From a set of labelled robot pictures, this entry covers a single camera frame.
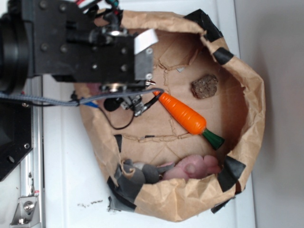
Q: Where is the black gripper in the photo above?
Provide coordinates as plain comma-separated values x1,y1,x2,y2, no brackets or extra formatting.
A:
21,0,153,83

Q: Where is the silver key bunch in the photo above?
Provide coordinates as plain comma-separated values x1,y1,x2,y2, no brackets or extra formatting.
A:
145,80,156,86

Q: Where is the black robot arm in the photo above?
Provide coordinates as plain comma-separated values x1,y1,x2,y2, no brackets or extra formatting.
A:
0,0,153,94

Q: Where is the brown granola cookie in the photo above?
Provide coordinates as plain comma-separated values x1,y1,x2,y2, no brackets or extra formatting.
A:
191,74,218,99

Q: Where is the orange plastic carrot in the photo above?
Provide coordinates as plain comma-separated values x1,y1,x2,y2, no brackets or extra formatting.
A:
153,91,225,150

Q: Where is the brown paper bag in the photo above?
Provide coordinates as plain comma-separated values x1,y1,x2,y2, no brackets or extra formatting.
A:
80,10,266,222

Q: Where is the grey plush toy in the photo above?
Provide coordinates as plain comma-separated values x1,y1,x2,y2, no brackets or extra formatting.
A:
117,159,175,185

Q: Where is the pink plush toy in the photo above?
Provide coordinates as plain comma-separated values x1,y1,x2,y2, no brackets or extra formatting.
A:
162,154,221,181

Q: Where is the thin black wire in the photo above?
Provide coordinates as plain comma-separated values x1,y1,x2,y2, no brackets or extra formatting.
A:
71,94,160,130

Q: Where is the grey braided cable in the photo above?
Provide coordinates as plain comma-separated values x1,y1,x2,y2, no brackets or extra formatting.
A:
0,88,165,107

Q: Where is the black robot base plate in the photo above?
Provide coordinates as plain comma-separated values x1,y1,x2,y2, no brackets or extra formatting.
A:
0,101,32,181

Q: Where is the aluminium frame rail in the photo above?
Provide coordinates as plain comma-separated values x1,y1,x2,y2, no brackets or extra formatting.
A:
9,76,45,226

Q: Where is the metal corner bracket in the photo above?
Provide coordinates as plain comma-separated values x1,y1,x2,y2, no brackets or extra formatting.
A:
9,196,40,228

